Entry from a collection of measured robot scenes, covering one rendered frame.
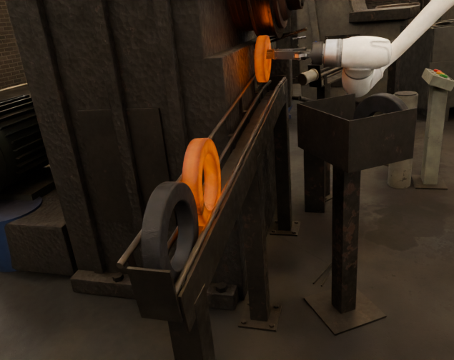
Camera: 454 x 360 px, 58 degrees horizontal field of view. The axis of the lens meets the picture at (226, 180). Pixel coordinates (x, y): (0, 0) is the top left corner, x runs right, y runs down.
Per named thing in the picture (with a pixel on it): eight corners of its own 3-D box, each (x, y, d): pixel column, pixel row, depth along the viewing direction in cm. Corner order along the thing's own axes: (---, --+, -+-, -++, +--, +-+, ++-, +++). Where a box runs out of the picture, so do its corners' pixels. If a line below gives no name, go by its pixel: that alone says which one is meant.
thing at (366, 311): (343, 348, 126) (349, 121, 99) (301, 298, 149) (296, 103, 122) (397, 328, 132) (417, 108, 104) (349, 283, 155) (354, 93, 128)
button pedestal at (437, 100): (416, 191, 222) (427, 75, 199) (410, 174, 243) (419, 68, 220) (448, 191, 218) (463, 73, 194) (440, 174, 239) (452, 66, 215)
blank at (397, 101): (413, 146, 106) (419, 142, 108) (397, 88, 104) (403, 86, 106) (361, 154, 118) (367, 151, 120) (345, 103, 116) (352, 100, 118)
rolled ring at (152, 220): (188, 163, 74) (171, 163, 74) (149, 226, 58) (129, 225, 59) (204, 241, 83) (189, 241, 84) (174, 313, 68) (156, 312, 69)
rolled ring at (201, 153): (220, 226, 94) (206, 226, 95) (221, 148, 97) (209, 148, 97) (196, 224, 76) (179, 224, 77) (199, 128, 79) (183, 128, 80)
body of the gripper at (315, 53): (322, 66, 134) (294, 66, 136) (323, 63, 141) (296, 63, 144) (323, 43, 131) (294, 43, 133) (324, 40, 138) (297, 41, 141)
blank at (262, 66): (258, 91, 146) (267, 91, 145) (252, 61, 132) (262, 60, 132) (264, 58, 152) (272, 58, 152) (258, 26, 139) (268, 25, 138)
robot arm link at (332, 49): (340, 65, 140) (322, 65, 142) (342, 37, 137) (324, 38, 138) (339, 69, 132) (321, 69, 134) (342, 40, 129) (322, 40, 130)
